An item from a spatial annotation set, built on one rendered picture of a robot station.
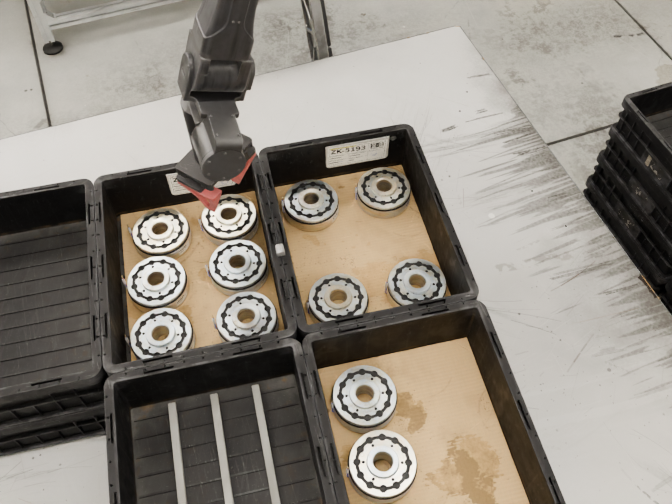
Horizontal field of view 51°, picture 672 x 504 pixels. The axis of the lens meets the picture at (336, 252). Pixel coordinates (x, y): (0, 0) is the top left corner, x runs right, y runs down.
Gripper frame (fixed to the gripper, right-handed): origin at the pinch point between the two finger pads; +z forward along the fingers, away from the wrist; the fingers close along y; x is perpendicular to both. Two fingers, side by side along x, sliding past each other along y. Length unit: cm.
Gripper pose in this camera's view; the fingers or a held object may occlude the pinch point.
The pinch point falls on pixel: (223, 192)
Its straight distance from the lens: 109.2
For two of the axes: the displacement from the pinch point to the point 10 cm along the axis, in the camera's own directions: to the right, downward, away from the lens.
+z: 0.0, 5.4, 8.4
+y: 5.3, -7.1, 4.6
